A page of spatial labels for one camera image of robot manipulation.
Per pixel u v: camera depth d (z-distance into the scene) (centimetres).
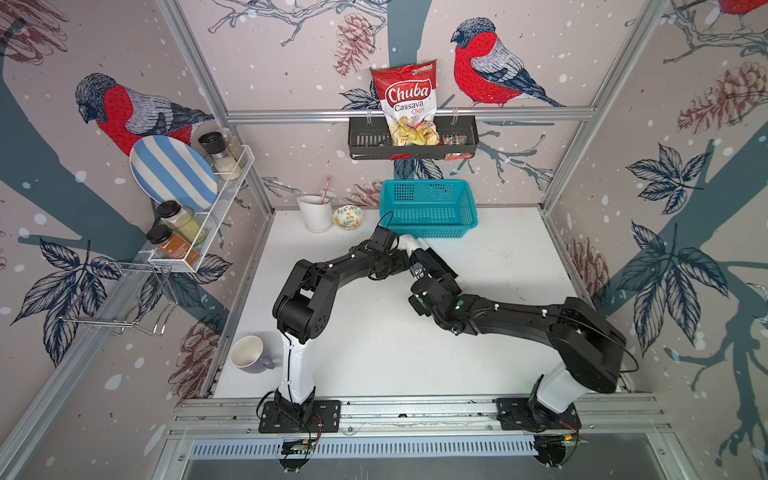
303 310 53
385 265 84
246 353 78
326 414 73
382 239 80
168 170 71
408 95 80
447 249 107
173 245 61
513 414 73
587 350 44
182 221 64
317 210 108
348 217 117
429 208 122
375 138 95
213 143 78
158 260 64
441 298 67
